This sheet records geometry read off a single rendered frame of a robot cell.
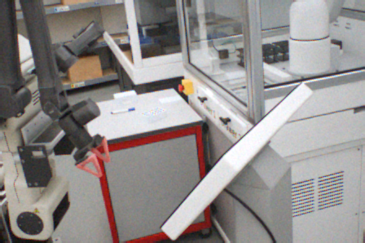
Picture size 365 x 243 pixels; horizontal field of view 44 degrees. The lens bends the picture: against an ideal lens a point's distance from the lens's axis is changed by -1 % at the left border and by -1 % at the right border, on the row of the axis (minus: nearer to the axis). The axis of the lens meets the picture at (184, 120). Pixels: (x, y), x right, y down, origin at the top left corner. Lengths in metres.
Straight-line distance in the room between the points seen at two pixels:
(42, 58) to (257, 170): 0.67
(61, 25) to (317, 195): 4.74
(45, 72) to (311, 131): 1.03
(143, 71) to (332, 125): 1.44
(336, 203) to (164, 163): 0.89
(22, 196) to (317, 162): 1.15
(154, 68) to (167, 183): 0.83
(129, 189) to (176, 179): 0.26
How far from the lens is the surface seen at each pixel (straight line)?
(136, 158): 2.35
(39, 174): 1.64
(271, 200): 1.19
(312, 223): 2.06
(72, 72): 5.84
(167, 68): 2.96
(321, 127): 1.85
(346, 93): 1.87
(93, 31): 2.08
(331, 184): 2.01
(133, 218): 2.51
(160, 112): 2.40
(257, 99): 1.67
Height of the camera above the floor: 1.62
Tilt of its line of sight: 21 degrees down
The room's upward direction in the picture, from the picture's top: 7 degrees counter-clockwise
